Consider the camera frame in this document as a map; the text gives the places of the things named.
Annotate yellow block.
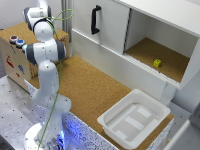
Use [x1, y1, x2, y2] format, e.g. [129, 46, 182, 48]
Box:
[153, 58, 163, 68]

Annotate wooden drawer box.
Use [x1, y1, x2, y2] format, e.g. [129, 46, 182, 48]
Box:
[0, 21, 71, 93]

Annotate white sliding door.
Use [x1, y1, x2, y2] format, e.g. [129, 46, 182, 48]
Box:
[72, 0, 131, 55]

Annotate white plastic box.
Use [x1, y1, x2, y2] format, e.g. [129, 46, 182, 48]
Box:
[96, 88, 172, 150]

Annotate white cabinet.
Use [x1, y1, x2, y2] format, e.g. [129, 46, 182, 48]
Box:
[71, 0, 200, 108]

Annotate blue button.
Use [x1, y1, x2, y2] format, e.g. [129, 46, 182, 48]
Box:
[15, 38, 26, 48]

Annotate red button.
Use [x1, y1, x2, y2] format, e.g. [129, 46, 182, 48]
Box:
[9, 34, 19, 44]

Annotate green cable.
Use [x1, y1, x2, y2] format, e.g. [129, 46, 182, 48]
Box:
[37, 8, 75, 150]

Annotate black door handle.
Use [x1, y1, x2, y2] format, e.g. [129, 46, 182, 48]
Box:
[90, 4, 102, 36]

